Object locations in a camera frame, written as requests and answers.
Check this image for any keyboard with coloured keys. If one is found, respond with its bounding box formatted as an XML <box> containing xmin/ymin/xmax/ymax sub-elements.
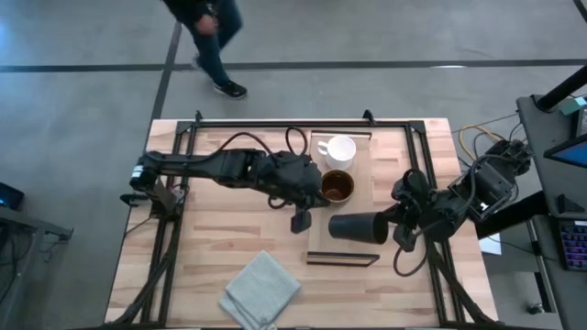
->
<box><xmin>558</xmin><ymin>219</ymin><xmax>587</xmax><ymax>272</ymax></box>

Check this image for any tall black cup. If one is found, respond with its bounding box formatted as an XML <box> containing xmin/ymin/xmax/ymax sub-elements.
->
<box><xmin>327</xmin><ymin>211</ymin><xmax>391</xmax><ymax>246</ymax></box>

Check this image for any black table frame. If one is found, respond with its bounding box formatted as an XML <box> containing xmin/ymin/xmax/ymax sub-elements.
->
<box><xmin>104</xmin><ymin>109</ymin><xmax>502</xmax><ymax>330</ymax></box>

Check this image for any grey side cart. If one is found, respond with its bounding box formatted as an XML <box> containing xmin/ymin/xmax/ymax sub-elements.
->
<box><xmin>0</xmin><ymin>204</ymin><xmax>75</xmax><ymax>330</ymax></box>

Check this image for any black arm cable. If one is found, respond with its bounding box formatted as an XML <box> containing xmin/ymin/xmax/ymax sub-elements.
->
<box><xmin>392</xmin><ymin>236</ymin><xmax>435</xmax><ymax>279</ymax></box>
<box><xmin>215</xmin><ymin>126</ymin><xmax>310</xmax><ymax>160</ymax></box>

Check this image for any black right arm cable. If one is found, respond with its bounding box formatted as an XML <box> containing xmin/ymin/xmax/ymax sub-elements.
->
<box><xmin>392</xmin><ymin>236</ymin><xmax>435</xmax><ymax>279</ymax></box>

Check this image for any yellow cable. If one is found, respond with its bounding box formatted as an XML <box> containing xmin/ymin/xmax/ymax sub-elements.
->
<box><xmin>459</xmin><ymin>124</ymin><xmax>504</xmax><ymax>160</ymax></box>

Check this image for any black pole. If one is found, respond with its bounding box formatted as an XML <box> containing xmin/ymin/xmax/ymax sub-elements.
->
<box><xmin>535</xmin><ymin>65</ymin><xmax>587</xmax><ymax>114</ymax></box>

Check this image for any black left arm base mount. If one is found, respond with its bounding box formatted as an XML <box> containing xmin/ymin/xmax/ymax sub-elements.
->
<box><xmin>119</xmin><ymin>178</ymin><xmax>188</xmax><ymax>221</ymax></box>

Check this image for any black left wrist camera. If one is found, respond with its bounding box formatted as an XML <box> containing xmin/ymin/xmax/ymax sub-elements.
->
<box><xmin>289</xmin><ymin>206</ymin><xmax>315</xmax><ymax>236</ymax></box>

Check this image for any grey folded cloth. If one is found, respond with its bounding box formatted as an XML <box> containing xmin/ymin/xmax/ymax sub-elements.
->
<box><xmin>218</xmin><ymin>249</ymin><xmax>303</xmax><ymax>330</ymax></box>

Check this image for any teal box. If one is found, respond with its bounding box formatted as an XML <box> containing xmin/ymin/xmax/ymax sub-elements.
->
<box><xmin>559</xmin><ymin>94</ymin><xmax>587</xmax><ymax>117</ymax></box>

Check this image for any black shelf end bracket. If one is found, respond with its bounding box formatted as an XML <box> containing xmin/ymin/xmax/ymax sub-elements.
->
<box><xmin>305</xmin><ymin>250</ymin><xmax>382</xmax><ymax>269</ymax></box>

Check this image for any person's hand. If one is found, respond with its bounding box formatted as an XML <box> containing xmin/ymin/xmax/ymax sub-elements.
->
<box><xmin>195</xmin><ymin>13</ymin><xmax>220</xmax><ymax>36</ymax></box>

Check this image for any brown cup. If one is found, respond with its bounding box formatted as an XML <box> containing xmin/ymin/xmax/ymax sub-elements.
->
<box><xmin>320</xmin><ymin>169</ymin><xmax>356</xmax><ymax>204</ymax></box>

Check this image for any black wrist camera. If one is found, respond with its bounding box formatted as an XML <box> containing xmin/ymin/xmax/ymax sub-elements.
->
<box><xmin>289</xmin><ymin>206</ymin><xmax>315</xmax><ymax>236</ymax></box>
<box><xmin>393</xmin><ymin>223</ymin><xmax>419</xmax><ymax>254</ymax></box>

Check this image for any blue screen monitor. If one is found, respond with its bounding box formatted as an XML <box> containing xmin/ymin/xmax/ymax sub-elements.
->
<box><xmin>542</xmin><ymin>133</ymin><xmax>587</xmax><ymax>170</ymax></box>

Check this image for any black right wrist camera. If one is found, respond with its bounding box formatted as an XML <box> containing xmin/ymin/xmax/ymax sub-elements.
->
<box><xmin>393</xmin><ymin>223</ymin><xmax>419</xmax><ymax>254</ymax></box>

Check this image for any person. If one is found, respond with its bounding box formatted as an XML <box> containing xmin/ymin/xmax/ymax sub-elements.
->
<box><xmin>160</xmin><ymin>0</ymin><xmax>249</xmax><ymax>101</ymax></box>

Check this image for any wooden tray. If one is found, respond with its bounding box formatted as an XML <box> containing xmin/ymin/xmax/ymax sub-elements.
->
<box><xmin>307</xmin><ymin>130</ymin><xmax>375</xmax><ymax>267</ymax></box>

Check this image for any white paper sheet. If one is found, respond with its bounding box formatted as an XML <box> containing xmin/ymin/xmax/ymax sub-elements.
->
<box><xmin>478</xmin><ymin>232</ymin><xmax>504</xmax><ymax>257</ymax></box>

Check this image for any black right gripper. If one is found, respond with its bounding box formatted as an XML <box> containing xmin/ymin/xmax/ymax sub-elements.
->
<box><xmin>380</xmin><ymin>168</ymin><xmax>456</xmax><ymax>240</ymax></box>

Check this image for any grey side desk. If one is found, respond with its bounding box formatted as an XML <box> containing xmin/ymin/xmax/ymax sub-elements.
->
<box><xmin>515</xmin><ymin>93</ymin><xmax>587</xmax><ymax>330</ymax></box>

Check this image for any black device with blue light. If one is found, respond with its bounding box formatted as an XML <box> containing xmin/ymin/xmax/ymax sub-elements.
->
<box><xmin>0</xmin><ymin>181</ymin><xmax>26</xmax><ymax>213</ymax></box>

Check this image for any white mug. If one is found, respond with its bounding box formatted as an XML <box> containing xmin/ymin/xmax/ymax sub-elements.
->
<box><xmin>316</xmin><ymin>134</ymin><xmax>358</xmax><ymax>171</ymax></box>

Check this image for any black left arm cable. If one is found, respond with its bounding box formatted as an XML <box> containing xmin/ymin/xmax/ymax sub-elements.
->
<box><xmin>215</xmin><ymin>126</ymin><xmax>310</xmax><ymax>160</ymax></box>

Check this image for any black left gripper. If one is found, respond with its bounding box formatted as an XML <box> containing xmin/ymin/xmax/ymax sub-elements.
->
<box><xmin>260</xmin><ymin>151</ymin><xmax>332</xmax><ymax>210</ymax></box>

